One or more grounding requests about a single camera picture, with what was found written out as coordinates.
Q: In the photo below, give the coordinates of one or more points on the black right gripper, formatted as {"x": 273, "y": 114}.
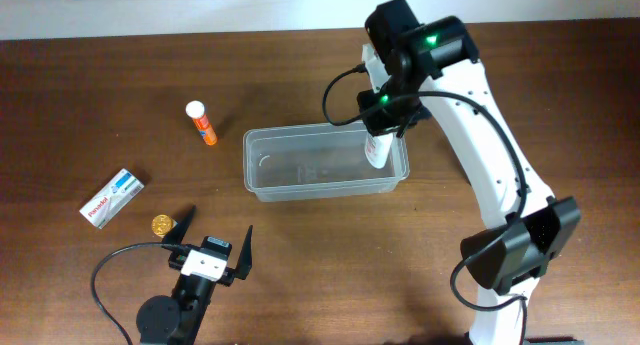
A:
{"x": 382, "y": 123}

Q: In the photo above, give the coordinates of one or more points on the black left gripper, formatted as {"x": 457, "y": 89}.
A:
{"x": 232, "y": 272}

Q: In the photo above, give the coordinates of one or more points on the white spray bottle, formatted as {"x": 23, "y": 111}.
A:
{"x": 377, "y": 149}

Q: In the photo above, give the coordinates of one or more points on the gold lid balm jar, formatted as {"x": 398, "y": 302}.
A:
{"x": 162, "y": 224}

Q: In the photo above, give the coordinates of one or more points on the orange tablet tube white cap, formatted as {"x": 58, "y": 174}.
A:
{"x": 197, "y": 112}

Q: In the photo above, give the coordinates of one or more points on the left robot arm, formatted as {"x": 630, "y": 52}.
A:
{"x": 176, "y": 319}

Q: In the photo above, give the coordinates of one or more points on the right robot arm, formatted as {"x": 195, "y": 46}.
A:
{"x": 434, "y": 70}

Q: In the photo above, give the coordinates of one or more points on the clear plastic container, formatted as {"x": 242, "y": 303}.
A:
{"x": 317, "y": 161}

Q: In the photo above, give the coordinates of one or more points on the white Panadol box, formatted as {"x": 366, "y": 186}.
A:
{"x": 111, "y": 199}

